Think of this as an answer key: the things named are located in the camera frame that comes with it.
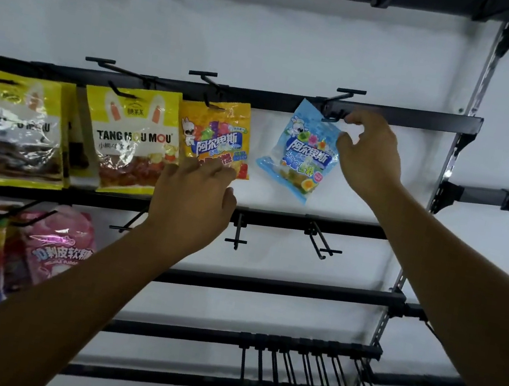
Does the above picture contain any person's right forearm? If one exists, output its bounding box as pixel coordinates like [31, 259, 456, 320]
[337, 176, 509, 386]

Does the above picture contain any pink candy bag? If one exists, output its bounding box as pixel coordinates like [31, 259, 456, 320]
[9, 198, 103, 295]

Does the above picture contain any person's right hand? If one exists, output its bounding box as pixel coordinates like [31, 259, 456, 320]
[327, 106, 414, 207]

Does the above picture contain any person's left hand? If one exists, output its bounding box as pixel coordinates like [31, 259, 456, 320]
[138, 148, 244, 277]

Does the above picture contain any orange candy bag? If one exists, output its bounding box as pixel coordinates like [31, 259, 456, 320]
[169, 92, 262, 182]

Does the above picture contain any blue candy bag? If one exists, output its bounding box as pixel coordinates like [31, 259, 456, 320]
[250, 92, 350, 209]

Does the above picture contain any yellow candy bag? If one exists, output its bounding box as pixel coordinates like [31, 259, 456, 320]
[0, 70, 82, 200]
[68, 77, 192, 205]

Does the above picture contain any silver slotted wall upright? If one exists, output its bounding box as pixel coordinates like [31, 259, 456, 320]
[369, 7, 509, 363]

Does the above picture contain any person's left forearm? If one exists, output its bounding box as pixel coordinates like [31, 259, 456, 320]
[0, 199, 181, 386]

